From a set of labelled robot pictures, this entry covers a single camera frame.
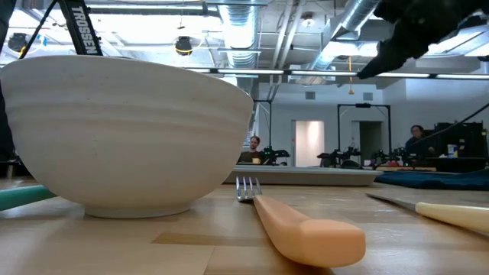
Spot black background station frame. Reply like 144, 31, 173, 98
337, 102, 391, 165

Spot grey plastic tray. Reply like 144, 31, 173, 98
223, 164, 384, 187

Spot black equipment cases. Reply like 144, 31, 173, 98
435, 121, 488, 173

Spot silver corrugated ventilation duct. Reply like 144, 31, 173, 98
217, 0, 264, 70

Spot orange handled fork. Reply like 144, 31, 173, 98
235, 176, 367, 268

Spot white ceramic bowl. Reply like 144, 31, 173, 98
0, 55, 254, 219

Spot person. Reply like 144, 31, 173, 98
404, 125, 436, 157
237, 135, 264, 165

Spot yellow handled knife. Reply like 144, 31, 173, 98
365, 192, 489, 235

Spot green handled spoon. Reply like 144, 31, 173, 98
0, 185, 57, 212

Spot silver smooth ventilation duct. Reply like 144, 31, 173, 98
305, 0, 383, 77

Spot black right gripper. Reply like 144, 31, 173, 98
358, 0, 489, 80

